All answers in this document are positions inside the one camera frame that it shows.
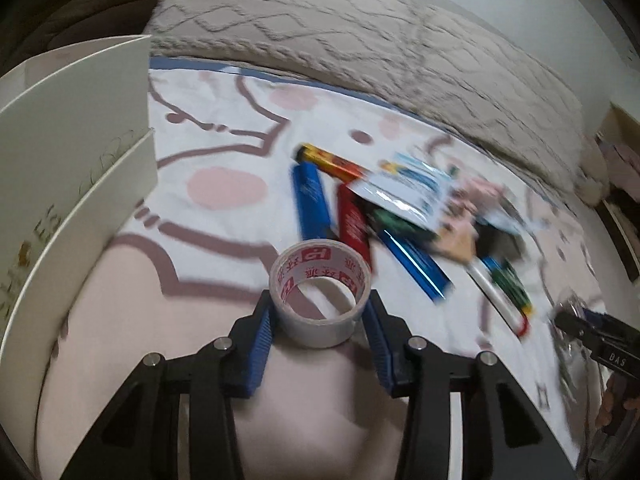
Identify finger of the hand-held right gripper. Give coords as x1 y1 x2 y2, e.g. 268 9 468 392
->
582 310 628 332
554 310 601 345

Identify white pen red cap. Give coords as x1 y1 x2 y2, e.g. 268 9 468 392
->
467 260 531 336

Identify beige tufted pillow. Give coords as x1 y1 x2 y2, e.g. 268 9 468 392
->
400 0 586 191
149 0 431 111

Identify dark green packet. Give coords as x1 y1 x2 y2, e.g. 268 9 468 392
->
367 207 436 243

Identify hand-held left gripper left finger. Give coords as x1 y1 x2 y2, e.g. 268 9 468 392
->
60 290 273 480

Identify folded brown blanket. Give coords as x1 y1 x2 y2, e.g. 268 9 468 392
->
0 0 176 76

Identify person's right hand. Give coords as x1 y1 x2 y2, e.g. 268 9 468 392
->
595 375 640 436

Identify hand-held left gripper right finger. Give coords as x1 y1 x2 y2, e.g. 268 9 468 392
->
361 290 576 480

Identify wide blue lighter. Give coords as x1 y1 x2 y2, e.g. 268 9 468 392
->
291 164 335 241

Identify white tape roll red print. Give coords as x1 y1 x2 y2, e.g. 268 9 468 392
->
268 240 373 349

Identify small plain beige pillow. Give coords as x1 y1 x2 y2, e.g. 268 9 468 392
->
575 135 611 206

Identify white cardboard box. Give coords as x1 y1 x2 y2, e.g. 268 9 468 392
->
0 35 157 376

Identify white blue foil packet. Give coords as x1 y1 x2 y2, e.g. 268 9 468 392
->
347 152 458 241

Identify pink small toy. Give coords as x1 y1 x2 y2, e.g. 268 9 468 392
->
445 175 506 221

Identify slim blue lighter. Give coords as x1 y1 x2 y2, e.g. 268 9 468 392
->
377 227 456 303

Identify small black object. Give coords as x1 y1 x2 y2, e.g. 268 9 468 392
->
475 220 526 261

